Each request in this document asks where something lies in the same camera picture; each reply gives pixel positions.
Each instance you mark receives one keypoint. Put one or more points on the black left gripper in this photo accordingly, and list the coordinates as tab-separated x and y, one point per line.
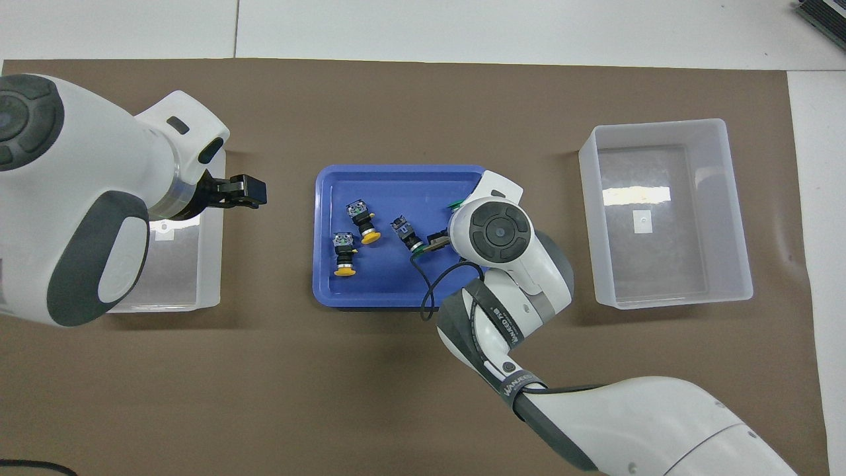
208	195

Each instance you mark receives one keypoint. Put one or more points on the yellow push button switch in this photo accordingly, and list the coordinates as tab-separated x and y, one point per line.
344	248
362	221

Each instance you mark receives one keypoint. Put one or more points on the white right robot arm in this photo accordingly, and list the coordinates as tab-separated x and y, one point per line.
661	423

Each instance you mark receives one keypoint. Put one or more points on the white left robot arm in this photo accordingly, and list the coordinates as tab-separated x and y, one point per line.
79	165

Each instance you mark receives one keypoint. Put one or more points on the blue plastic tray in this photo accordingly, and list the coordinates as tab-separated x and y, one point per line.
383	277

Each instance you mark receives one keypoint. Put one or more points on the translucent white plastic box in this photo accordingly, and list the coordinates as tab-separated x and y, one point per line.
661	264
178	277

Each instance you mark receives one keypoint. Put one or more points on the brown paper table mat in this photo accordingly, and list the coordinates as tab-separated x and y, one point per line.
264	396

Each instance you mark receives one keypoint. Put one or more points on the dark ribbed device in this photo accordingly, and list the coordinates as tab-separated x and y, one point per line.
826	16

